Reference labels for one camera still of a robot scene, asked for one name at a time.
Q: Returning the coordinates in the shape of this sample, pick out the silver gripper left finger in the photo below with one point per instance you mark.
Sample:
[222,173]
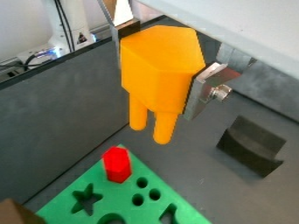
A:
[122,21]

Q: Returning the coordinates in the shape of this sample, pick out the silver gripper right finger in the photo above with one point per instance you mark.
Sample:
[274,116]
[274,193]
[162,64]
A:
[208,82]

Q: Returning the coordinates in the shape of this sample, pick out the yellow three prong object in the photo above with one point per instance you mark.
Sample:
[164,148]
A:
[160,58]

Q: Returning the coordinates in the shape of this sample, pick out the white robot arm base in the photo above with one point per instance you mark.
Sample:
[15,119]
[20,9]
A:
[71,33]

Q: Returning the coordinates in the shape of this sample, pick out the black curved fixture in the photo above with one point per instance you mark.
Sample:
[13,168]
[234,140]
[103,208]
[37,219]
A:
[252,145]

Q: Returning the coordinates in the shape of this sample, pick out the green shape sorting board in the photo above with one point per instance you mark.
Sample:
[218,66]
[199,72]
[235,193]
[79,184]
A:
[143,200]

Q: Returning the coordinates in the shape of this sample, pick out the red hexagonal block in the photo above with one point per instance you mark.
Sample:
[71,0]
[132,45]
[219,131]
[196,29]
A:
[116,164]

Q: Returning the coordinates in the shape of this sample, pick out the brown arch block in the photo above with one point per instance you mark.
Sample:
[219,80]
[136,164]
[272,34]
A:
[16,214]

